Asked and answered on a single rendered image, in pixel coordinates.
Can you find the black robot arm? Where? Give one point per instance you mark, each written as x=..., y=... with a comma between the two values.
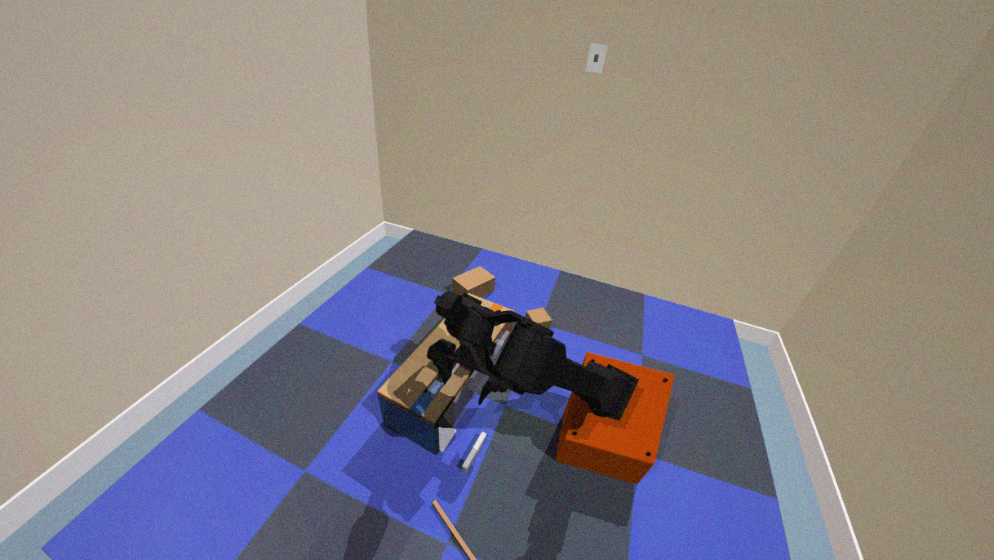
x=532, y=360

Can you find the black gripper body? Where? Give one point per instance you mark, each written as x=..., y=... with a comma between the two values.
x=442, y=351

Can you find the tan flat bar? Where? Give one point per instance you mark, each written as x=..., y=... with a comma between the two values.
x=454, y=531

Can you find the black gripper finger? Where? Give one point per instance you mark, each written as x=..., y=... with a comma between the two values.
x=445, y=370
x=485, y=390

